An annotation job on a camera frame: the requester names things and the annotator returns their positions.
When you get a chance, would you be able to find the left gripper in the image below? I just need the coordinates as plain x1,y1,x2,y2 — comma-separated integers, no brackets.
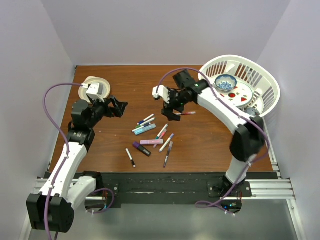
86,95,127,129

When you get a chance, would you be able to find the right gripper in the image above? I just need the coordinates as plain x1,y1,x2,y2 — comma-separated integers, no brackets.
162,87,192,121

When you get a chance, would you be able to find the red pen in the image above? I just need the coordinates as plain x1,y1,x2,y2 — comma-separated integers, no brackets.
175,111,196,116

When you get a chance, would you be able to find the pink highlighter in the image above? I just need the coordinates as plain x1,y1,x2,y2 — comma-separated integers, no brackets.
139,139,164,145

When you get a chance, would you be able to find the purple black highlighter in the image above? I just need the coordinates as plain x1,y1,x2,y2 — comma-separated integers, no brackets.
132,141,152,157

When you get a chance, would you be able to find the black capped white marker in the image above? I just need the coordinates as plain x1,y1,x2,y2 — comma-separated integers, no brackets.
125,148,136,168

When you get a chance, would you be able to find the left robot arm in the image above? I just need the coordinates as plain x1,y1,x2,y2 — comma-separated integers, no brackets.
26,95,128,233

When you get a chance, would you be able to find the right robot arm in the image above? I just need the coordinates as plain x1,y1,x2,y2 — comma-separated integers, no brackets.
152,67,266,197

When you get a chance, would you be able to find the pink clear pen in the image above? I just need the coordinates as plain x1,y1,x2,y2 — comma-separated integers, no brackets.
153,129,167,148

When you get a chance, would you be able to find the dark purple pen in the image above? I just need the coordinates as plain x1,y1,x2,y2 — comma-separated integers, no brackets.
163,141,174,168

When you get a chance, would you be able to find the teal capped white marker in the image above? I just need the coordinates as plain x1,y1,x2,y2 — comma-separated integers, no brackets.
155,124,168,140

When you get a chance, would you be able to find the blue capped white marker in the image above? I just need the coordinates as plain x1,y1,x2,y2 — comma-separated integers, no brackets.
137,113,155,126

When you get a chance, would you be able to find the green capped white marker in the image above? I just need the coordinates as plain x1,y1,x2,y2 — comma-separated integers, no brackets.
135,117,156,129

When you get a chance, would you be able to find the light blue highlighter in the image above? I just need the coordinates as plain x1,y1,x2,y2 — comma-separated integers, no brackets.
134,123,156,136

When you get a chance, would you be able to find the dark blue white marker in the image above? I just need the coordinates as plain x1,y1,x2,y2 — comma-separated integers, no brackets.
132,123,150,133

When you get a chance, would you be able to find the lilac capped white marker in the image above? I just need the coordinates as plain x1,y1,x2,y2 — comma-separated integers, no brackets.
159,133,175,153

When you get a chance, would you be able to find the cream swirl plate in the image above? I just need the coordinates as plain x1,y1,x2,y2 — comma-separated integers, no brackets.
78,76,111,104

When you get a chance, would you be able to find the blue white bowl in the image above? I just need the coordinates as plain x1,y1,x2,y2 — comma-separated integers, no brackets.
214,74,238,92

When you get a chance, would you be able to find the white fruit pattern plate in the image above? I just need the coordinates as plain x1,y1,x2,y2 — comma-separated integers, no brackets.
220,81,254,109

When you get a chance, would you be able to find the grey patterned cup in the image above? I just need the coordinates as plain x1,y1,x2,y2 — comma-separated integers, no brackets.
244,107,260,117

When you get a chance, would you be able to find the white laundry basket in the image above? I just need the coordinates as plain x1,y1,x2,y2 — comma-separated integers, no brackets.
200,55,281,118

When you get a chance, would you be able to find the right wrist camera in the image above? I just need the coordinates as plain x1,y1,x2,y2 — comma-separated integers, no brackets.
152,85,170,104

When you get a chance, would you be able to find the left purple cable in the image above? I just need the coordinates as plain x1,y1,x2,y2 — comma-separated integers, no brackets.
43,82,87,240

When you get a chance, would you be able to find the purple cable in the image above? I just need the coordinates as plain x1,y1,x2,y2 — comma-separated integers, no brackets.
158,67,271,210
43,82,87,240

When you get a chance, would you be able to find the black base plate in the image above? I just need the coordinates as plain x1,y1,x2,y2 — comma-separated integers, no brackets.
44,171,279,210

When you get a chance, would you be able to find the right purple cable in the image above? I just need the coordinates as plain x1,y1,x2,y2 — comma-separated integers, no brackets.
158,67,271,210

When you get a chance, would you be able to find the aluminium rail frame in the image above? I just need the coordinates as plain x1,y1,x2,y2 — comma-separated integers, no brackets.
33,117,306,240

